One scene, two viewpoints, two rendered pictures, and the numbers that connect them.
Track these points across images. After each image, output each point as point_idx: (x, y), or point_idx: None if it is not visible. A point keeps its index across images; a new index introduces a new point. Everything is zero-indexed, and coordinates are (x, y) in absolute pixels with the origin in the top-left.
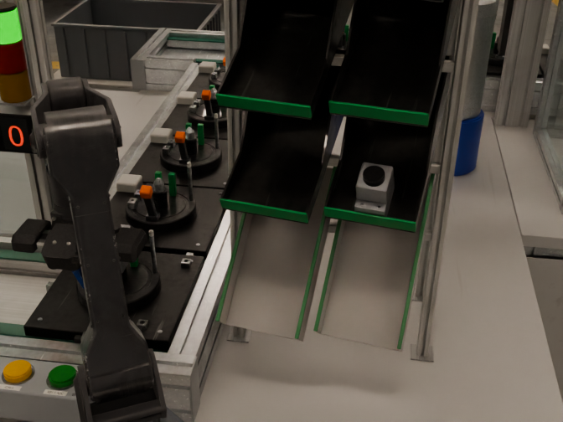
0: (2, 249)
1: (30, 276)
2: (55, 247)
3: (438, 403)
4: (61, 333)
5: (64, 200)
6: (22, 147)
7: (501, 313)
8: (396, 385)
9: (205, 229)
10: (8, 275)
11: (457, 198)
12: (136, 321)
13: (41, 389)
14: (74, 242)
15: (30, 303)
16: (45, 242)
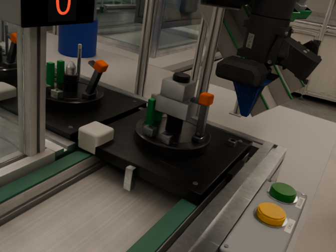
0: (0, 188)
1: (54, 195)
2: (310, 55)
3: (274, 123)
4: (217, 180)
5: (292, 11)
6: (67, 16)
7: (216, 91)
8: (258, 126)
9: (115, 94)
10: (32, 209)
11: (114, 63)
12: (223, 145)
13: (295, 208)
14: (306, 48)
15: (108, 206)
16: (303, 53)
